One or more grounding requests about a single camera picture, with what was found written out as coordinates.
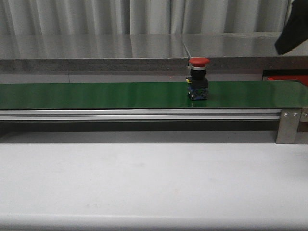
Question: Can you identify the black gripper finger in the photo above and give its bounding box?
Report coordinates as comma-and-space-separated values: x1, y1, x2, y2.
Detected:
275, 0, 308, 55

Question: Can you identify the red bin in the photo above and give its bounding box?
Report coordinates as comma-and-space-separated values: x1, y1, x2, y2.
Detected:
265, 75, 308, 86

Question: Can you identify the green conveyor belt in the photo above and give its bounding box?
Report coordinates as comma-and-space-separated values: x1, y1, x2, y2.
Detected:
0, 81, 308, 110

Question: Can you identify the right grey stone countertop slab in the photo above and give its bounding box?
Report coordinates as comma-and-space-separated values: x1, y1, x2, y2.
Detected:
182, 32, 308, 72

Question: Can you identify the grey stone countertop slab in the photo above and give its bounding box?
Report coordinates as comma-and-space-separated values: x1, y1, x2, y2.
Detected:
182, 32, 308, 72
0, 35, 188, 73

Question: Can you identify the left grey stone countertop slab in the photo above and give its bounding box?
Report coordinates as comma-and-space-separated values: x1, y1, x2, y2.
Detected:
0, 35, 188, 73

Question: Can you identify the grey pleated curtain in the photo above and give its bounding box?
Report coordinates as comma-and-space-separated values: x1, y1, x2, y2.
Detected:
0, 0, 291, 35

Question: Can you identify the steel bracket at belt end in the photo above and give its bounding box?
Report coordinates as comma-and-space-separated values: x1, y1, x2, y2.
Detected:
300, 107, 308, 123

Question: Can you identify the steel conveyor support bracket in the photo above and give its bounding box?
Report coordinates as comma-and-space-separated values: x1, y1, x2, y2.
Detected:
276, 109, 302, 144

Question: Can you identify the aluminium conveyor side rail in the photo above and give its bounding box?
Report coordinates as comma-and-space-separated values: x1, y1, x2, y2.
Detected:
0, 109, 281, 122

